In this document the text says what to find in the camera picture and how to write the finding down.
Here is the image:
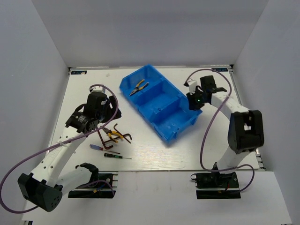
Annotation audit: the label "small brown hex key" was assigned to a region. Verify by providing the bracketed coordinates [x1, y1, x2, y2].
[113, 123, 132, 144]

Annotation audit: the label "yellow black combination pliers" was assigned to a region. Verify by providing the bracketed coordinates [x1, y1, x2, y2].
[103, 127, 123, 143]

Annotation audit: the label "blue plastic three-compartment bin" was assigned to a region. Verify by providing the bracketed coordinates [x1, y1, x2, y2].
[119, 64, 202, 144]

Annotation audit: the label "large brown hex key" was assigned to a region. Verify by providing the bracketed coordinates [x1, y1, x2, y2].
[97, 131, 113, 150]

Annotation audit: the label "blue red handled screwdriver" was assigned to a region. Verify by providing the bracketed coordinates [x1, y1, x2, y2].
[90, 144, 110, 152]

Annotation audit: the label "yellow needle-nose pliers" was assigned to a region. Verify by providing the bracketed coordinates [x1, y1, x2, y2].
[130, 79, 149, 96]

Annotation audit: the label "black green handled screwdriver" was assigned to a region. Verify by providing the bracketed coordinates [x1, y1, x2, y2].
[104, 153, 132, 160]

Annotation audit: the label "medium brown hex key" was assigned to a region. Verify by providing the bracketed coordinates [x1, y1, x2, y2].
[104, 133, 133, 143]

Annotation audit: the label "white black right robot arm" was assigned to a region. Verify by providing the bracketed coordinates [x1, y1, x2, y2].
[184, 75, 264, 187]

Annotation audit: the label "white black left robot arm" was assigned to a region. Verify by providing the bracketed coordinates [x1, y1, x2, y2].
[17, 89, 121, 212]

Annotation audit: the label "right table corner label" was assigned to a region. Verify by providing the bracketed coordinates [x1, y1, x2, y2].
[212, 67, 228, 72]

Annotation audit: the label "table corner label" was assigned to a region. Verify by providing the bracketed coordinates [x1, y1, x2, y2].
[212, 67, 228, 72]
[71, 71, 87, 75]

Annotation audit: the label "left table corner label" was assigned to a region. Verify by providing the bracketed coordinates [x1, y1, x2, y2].
[71, 71, 87, 75]

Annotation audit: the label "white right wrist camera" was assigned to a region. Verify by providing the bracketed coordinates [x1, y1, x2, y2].
[184, 79, 198, 95]

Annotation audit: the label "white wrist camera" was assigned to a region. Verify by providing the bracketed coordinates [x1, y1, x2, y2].
[89, 86, 105, 93]
[184, 79, 198, 95]

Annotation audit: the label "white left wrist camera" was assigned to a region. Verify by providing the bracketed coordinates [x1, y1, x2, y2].
[89, 86, 105, 93]

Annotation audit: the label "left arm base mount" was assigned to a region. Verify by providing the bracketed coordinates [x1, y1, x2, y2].
[67, 172, 118, 199]

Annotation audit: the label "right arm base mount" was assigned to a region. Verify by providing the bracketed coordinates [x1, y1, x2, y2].
[190, 172, 241, 200]

